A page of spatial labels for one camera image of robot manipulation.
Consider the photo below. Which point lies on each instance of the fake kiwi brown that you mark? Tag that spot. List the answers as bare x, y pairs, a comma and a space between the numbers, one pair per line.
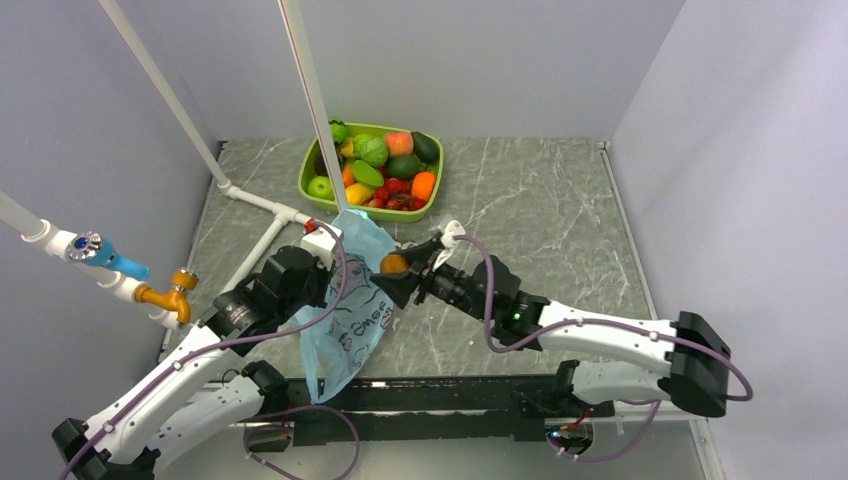
394, 264

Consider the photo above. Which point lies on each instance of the green bumpy fake fruit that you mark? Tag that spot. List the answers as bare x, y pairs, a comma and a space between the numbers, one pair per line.
357, 143

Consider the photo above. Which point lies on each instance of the light blue plastic bag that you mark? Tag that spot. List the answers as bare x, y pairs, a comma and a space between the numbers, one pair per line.
334, 351

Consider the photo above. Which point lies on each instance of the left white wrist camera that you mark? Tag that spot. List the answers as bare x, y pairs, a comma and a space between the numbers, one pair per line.
321, 241

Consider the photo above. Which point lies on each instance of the fake peach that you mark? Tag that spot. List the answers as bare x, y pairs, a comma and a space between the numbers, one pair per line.
399, 143

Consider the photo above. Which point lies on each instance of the green fake lime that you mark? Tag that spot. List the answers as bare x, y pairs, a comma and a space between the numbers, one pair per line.
404, 167

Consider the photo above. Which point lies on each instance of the blue handled pipe valve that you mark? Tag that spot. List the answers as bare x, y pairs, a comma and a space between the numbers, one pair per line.
94, 250

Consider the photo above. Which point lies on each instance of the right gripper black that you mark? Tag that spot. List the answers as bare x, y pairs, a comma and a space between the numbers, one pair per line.
400, 286

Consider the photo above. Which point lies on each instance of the fake avocado dark green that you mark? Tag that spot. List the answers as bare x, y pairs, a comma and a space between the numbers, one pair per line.
425, 148

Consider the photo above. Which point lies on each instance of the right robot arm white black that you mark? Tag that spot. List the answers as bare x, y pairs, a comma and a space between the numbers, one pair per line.
682, 361

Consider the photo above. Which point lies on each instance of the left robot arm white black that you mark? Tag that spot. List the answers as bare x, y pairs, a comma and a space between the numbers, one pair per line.
158, 420

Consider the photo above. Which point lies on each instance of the white pvc pipe frame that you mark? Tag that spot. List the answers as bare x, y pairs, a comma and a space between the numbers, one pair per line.
88, 144

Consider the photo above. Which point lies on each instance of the red fake strawberry bunch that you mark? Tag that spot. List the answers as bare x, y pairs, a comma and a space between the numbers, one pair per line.
395, 195

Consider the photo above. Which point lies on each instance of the orange fake carrot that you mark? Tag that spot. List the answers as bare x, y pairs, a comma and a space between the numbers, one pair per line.
423, 186

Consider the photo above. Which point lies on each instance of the orange green fake fruit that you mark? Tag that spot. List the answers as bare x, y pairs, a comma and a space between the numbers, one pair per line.
348, 177

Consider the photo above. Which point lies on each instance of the light green fake mango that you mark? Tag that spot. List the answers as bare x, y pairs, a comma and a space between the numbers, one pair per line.
367, 175

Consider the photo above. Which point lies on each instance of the green plastic fruit basket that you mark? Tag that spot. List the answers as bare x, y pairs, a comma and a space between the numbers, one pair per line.
345, 156

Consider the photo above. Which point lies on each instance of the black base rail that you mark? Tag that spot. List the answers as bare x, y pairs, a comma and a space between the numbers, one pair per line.
519, 407

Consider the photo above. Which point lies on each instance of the green fake custard apple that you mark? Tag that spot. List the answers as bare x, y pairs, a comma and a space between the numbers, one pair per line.
374, 152

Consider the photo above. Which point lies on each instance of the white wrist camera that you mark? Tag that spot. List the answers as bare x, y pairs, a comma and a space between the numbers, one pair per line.
449, 232
321, 241

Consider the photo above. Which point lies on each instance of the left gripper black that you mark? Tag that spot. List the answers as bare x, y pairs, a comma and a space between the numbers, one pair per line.
325, 276

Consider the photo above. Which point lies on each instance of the yellow fake mango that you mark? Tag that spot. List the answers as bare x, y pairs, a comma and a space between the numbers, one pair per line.
358, 194

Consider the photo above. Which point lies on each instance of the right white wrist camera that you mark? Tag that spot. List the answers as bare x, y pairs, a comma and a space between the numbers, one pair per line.
449, 232

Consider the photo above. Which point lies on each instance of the orange brass faucet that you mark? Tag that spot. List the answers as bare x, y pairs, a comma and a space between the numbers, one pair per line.
175, 299

